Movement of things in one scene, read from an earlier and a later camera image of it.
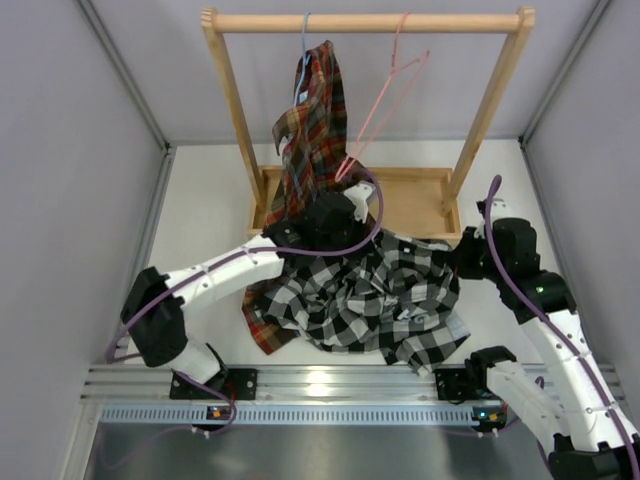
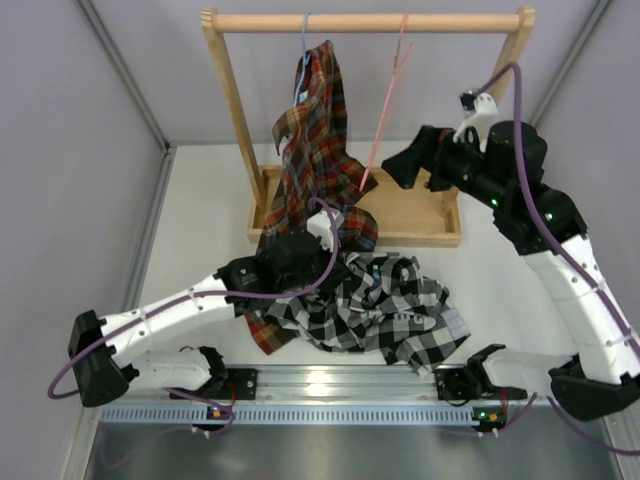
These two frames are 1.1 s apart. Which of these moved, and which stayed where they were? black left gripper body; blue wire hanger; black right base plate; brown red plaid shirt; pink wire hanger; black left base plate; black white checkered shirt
Moved: black white checkered shirt; pink wire hanger; black left gripper body
Stayed: black right base plate; black left base plate; blue wire hanger; brown red plaid shirt
